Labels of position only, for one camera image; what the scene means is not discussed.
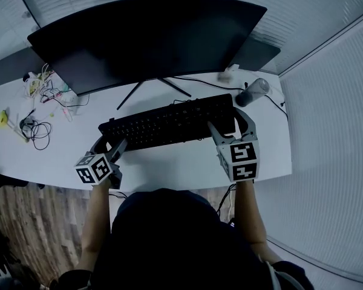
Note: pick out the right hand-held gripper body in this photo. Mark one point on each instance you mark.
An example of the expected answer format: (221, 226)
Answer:
(243, 159)

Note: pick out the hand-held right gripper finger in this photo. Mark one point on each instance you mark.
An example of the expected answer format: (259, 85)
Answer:
(251, 125)
(219, 136)

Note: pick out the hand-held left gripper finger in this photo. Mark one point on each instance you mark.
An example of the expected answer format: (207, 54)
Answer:
(118, 150)
(100, 143)

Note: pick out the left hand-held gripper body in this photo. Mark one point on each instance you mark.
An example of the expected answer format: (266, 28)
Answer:
(93, 169)

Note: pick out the black keyboard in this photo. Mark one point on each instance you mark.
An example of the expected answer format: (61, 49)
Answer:
(169, 122)

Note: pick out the person's right forearm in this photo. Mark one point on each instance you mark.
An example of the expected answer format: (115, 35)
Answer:
(251, 216)

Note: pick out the person's left forearm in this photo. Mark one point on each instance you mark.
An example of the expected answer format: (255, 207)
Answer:
(93, 228)

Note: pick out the dark tumbler bottle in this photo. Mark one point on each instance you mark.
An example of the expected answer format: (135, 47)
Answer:
(251, 92)

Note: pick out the small white adapter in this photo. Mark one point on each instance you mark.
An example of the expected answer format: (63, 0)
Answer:
(228, 73)

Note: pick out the dark grey desk divider panel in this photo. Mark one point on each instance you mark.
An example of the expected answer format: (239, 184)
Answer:
(12, 68)
(254, 54)

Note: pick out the black office chair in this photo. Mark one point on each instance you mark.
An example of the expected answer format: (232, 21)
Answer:
(6, 180)

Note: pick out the small yellow object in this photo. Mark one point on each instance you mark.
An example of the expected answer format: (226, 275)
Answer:
(3, 119)

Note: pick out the person's dark shirt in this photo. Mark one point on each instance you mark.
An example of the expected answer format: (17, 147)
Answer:
(175, 240)

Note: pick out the black computer monitor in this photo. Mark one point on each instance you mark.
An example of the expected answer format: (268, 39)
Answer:
(145, 41)

